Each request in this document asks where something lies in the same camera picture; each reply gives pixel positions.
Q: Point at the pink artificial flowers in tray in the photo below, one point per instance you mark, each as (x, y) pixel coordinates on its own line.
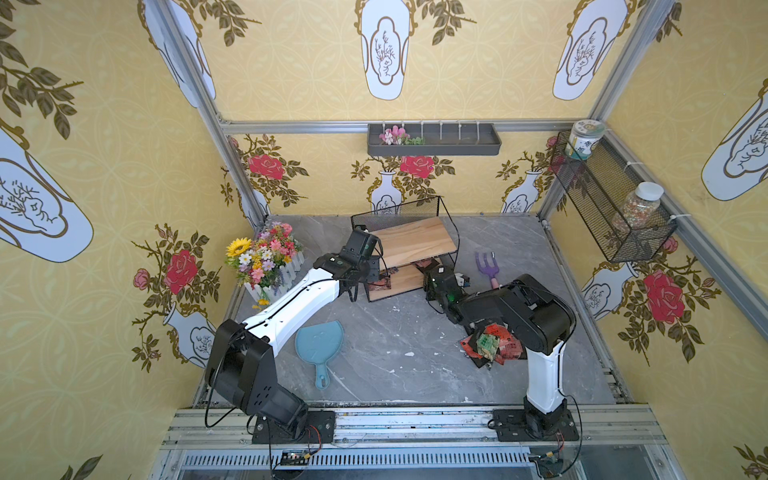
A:
(396, 135)

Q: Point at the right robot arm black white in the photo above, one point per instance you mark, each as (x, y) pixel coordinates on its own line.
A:
(542, 323)

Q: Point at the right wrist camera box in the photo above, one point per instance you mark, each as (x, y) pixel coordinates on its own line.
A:
(463, 281)

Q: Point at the shelf dark red bag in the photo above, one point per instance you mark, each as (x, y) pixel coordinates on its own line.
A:
(426, 264)

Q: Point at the black wire wall basket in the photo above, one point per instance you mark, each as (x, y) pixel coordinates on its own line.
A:
(598, 188)

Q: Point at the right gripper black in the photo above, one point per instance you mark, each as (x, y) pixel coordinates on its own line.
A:
(435, 288)

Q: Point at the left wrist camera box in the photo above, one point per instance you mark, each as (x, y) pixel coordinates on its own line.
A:
(360, 247)

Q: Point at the clear jar white lid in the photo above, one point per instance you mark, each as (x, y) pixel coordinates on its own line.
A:
(638, 207)

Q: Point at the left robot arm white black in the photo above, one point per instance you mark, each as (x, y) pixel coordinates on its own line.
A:
(242, 369)

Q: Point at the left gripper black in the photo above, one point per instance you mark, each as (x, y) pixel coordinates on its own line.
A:
(372, 271)

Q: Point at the black wire two-tier shelf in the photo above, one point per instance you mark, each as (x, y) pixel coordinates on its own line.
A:
(409, 232)

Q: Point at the purple garden fork pink handle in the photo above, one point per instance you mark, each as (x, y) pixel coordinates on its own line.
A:
(487, 265)

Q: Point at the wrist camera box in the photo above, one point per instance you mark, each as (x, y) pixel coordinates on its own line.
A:
(463, 281)
(360, 247)

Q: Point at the grey wall-mounted tray shelf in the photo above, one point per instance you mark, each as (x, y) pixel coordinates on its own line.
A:
(442, 138)

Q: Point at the flower bouquet white fence planter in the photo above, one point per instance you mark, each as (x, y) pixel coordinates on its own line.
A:
(267, 265)

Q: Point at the white patterned lidded jar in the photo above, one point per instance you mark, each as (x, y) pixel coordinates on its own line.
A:
(584, 136)

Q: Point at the light blue leaf-shaped tray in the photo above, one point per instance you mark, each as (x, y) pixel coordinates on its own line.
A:
(318, 345)

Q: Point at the small circuit board with wires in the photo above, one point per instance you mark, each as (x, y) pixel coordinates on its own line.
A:
(295, 459)

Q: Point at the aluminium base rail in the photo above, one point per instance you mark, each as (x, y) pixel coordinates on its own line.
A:
(413, 436)

